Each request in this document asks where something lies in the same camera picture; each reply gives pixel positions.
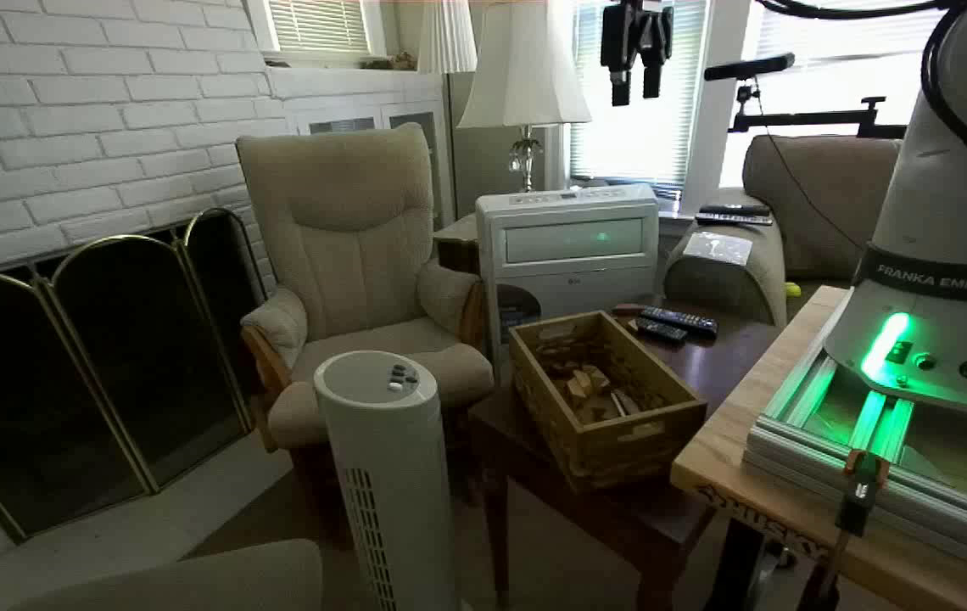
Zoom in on black cable plug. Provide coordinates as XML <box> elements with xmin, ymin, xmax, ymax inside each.
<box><xmin>834</xmin><ymin>449</ymin><xmax>888</xmax><ymax>535</ymax></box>

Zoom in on white air conditioner unit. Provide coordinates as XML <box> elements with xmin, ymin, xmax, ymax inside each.
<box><xmin>473</xmin><ymin>182</ymin><xmax>666</xmax><ymax>367</ymax></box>

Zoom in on wood pieces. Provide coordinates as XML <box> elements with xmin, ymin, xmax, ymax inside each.
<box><xmin>538</xmin><ymin>347</ymin><xmax>646</xmax><ymax>423</ymax></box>

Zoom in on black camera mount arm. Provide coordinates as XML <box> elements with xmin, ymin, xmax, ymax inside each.
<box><xmin>704</xmin><ymin>51</ymin><xmax>888</xmax><ymax>141</ymax></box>

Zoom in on metal robot mounting plate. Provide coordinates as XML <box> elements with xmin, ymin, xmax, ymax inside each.
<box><xmin>744</xmin><ymin>336</ymin><xmax>967</xmax><ymax>587</ymax></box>

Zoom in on black remote control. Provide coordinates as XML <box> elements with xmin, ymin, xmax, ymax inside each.
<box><xmin>642</xmin><ymin>302</ymin><xmax>723</xmax><ymax>340</ymax></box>
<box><xmin>622</xmin><ymin>315</ymin><xmax>692</xmax><ymax>351</ymax></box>

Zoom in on beige upholstered armchair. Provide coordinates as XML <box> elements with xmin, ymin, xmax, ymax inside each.
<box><xmin>234</xmin><ymin>121</ymin><xmax>498</xmax><ymax>456</ymax></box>

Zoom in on dark wooden side table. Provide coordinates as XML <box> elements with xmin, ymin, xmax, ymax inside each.
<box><xmin>462</xmin><ymin>302</ymin><xmax>784</xmax><ymax>611</ymax></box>

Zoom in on table lamp with white shade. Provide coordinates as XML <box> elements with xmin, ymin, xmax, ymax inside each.
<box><xmin>455</xmin><ymin>0</ymin><xmax>594</xmax><ymax>197</ymax></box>

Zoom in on beige sofa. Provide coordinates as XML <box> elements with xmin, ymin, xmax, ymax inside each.
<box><xmin>663</xmin><ymin>132</ymin><xmax>904</xmax><ymax>324</ymax></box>

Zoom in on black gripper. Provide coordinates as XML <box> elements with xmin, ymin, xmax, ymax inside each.
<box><xmin>596</xmin><ymin>0</ymin><xmax>678</xmax><ymax>108</ymax></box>

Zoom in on dark flat gadget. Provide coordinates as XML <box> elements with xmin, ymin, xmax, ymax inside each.
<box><xmin>692</xmin><ymin>197</ymin><xmax>776</xmax><ymax>231</ymax></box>

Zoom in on wooden crate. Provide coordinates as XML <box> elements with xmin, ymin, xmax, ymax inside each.
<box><xmin>505</xmin><ymin>310</ymin><xmax>713</xmax><ymax>492</ymax></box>

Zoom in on black brass fireplace screen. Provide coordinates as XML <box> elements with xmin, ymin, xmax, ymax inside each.
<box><xmin>0</xmin><ymin>202</ymin><xmax>271</xmax><ymax>542</ymax></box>

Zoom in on white tower fan device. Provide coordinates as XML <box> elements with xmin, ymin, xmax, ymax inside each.
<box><xmin>308</xmin><ymin>347</ymin><xmax>462</xmax><ymax>611</ymax></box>

